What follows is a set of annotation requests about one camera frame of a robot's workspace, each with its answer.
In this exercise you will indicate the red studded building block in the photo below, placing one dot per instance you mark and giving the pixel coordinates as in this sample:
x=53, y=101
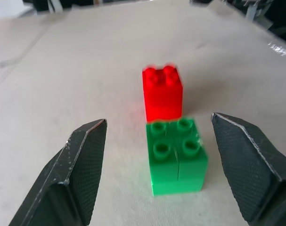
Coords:
x=162, y=96

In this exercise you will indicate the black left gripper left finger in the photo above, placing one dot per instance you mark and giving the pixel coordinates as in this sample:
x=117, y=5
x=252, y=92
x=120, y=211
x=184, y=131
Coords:
x=69, y=174

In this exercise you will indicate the green studded building block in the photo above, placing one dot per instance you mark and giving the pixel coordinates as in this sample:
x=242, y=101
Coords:
x=175, y=162

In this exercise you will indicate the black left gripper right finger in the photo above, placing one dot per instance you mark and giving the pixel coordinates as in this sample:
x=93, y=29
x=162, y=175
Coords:
x=248, y=169

